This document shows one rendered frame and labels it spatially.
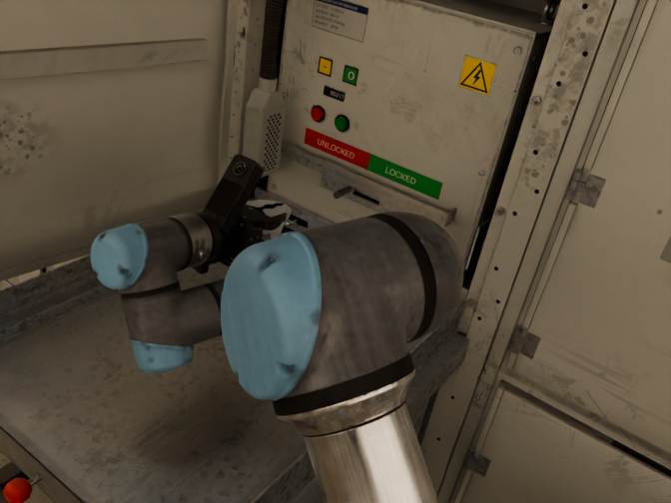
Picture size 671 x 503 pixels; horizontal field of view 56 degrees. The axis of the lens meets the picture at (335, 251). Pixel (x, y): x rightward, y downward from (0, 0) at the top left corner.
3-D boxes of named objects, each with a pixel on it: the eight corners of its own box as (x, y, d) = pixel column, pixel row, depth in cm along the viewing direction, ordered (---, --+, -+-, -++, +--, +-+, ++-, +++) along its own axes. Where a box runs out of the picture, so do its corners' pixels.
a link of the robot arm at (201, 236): (158, 208, 86) (200, 232, 83) (183, 204, 90) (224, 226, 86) (151, 256, 89) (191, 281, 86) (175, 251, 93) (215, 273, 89)
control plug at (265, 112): (257, 180, 128) (265, 96, 119) (239, 172, 130) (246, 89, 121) (281, 171, 133) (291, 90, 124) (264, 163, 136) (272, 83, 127)
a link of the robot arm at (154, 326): (229, 353, 85) (213, 273, 83) (149, 381, 78) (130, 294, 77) (203, 346, 91) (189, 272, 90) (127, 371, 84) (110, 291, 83)
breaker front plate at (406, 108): (453, 289, 121) (530, 36, 97) (264, 197, 142) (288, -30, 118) (456, 286, 122) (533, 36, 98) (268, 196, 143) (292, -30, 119)
